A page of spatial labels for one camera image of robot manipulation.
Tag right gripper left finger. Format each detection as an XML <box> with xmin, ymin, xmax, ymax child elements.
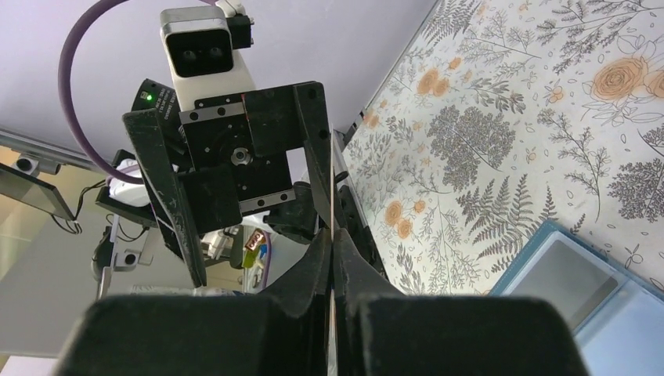
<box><xmin>54</xmin><ymin>229</ymin><xmax>332</xmax><ymax>375</ymax></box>

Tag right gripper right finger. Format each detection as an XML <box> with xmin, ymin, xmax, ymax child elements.
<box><xmin>333</xmin><ymin>229</ymin><xmax>587</xmax><ymax>375</ymax></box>

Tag black VIP card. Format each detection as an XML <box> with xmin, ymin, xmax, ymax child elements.
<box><xmin>509</xmin><ymin>240</ymin><xmax>619</xmax><ymax>330</ymax></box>

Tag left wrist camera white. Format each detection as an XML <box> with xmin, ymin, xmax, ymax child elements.
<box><xmin>160</xmin><ymin>1</ymin><xmax>256</xmax><ymax>111</ymax></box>

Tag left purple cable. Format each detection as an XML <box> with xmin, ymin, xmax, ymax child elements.
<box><xmin>58</xmin><ymin>0</ymin><xmax>146</xmax><ymax>186</ymax></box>

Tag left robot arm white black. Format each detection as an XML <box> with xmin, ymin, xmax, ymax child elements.
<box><xmin>122</xmin><ymin>81</ymin><xmax>341</xmax><ymax>287</ymax></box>

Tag blue leather card holder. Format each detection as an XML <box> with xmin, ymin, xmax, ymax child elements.
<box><xmin>490</xmin><ymin>220</ymin><xmax>663</xmax><ymax>375</ymax></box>

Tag monitor in background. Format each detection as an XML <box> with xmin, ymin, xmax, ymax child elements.
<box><xmin>1</xmin><ymin>164</ymin><xmax>74</xmax><ymax>220</ymax></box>

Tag gold striped card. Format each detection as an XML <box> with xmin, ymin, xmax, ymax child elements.
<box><xmin>328</xmin><ymin>131</ymin><xmax>338</xmax><ymax>376</ymax></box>

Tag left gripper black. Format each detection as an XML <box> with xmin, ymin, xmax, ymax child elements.
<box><xmin>122</xmin><ymin>81</ymin><xmax>330</xmax><ymax>287</ymax></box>

